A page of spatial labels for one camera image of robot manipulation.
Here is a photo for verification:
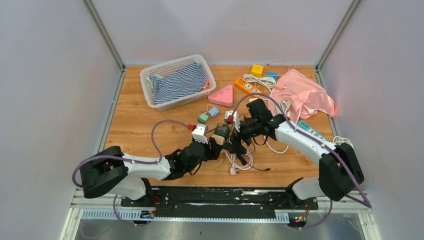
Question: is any white cable bundle by orange strip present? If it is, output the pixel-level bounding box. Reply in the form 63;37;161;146
242;73;278;102

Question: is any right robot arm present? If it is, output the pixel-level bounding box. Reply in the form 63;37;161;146
224;99;365;209

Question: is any orange power strip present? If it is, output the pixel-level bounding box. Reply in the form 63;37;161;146
234;78;262;95

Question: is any green patterned cube socket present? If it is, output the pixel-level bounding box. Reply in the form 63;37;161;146
214;123;231;139

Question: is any thin black cable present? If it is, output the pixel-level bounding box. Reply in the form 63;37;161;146
211;122;271;172

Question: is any pink triangular power strip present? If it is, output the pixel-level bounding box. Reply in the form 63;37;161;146
207;85;234;107

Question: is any white plastic basket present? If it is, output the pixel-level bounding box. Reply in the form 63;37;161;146
140;54;217;111

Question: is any pink cloth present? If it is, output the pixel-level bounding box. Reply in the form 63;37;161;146
272;69;339;123

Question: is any yellow cube socket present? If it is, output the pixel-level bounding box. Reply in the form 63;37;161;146
250;64;264;78

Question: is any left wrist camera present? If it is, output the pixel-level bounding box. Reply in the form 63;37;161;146
191;123;209;144

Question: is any white coiled cable right edge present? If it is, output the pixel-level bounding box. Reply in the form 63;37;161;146
332;135;355;148

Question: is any blue plug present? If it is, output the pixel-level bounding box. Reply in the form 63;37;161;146
206;106;220;118

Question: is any green plug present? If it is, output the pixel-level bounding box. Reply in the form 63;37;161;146
197;113;210;125

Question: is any small blue cube socket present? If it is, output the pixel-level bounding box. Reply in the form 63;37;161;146
267;71;278;81

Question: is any blue white striped cloth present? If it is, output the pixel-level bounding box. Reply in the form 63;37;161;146
147;61;208;105

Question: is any teal power strip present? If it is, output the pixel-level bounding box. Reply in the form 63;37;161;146
296;120;328;141

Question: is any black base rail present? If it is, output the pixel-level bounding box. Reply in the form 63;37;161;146
120;186;318;219

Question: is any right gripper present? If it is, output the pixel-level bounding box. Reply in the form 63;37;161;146
229;118;262;155

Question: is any beige wooden cube socket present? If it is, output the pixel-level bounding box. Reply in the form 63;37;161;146
211;134;226;146

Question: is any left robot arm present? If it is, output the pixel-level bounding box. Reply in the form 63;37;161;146
72;137;225;207

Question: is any white cable coil on cloth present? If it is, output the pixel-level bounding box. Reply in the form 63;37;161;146
276;99;292;115

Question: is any white coiled cable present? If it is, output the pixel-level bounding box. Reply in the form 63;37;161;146
223;149;254;176

